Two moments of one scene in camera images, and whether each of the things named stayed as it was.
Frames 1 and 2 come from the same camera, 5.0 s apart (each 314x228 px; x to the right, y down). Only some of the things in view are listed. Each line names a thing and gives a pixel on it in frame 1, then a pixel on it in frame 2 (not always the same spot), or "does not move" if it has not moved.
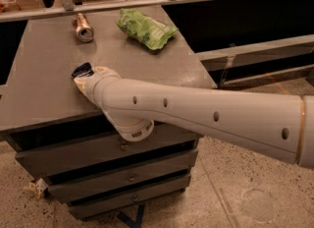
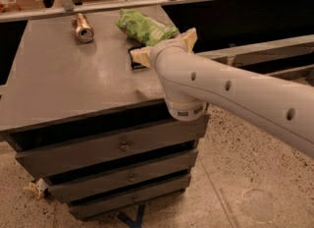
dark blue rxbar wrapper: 84,70 -> 135,65
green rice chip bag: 144,29 does not move
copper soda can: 83,28 does not move
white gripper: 92,81 -> 164,48
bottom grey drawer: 92,206 does not move
